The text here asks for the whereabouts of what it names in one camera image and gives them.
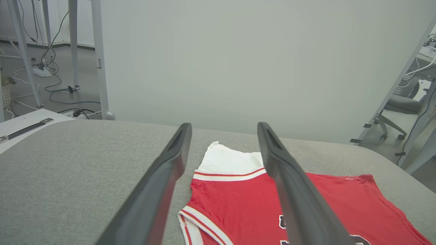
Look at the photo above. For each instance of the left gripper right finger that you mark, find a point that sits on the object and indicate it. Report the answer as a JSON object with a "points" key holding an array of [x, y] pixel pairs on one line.
{"points": [[296, 197]]}

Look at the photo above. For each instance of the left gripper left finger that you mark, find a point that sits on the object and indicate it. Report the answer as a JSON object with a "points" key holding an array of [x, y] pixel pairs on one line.
{"points": [[153, 197]]}

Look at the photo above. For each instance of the red and white basketball jersey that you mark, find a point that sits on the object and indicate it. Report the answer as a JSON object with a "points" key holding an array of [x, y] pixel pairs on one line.
{"points": [[238, 197]]}

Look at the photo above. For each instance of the grey partition foot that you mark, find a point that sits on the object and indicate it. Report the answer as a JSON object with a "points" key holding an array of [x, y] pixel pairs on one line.
{"points": [[108, 115]]}

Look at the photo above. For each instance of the white power strip black plugs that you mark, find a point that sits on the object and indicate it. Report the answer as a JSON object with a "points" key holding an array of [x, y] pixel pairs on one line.
{"points": [[69, 115]]}

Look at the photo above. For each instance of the white desk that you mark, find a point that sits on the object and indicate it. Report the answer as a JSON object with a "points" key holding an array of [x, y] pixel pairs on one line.
{"points": [[427, 149]]}

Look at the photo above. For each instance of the grey office chair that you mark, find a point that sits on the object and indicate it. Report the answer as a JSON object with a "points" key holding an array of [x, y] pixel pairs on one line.
{"points": [[403, 103]]}

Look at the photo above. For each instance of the white partition panel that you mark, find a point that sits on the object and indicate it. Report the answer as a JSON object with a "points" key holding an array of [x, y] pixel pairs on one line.
{"points": [[238, 61]]}

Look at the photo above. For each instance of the white box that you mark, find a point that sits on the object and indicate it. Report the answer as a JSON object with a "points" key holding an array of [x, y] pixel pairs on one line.
{"points": [[24, 120]]}

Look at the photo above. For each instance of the small white power strip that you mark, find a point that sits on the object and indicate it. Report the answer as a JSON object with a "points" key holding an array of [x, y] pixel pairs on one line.
{"points": [[42, 72]]}

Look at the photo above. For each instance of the upright white table leg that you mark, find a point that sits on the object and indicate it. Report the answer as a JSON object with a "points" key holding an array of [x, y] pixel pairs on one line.
{"points": [[74, 41]]}

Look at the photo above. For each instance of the woven waste basket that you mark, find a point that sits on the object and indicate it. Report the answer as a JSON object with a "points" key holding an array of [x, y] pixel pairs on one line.
{"points": [[6, 97]]}

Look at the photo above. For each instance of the slanted white table leg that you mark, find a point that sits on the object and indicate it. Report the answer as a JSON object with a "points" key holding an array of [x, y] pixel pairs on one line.
{"points": [[26, 51]]}

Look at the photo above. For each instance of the thin white table leg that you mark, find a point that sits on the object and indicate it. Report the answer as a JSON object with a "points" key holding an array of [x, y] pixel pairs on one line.
{"points": [[46, 20]]}

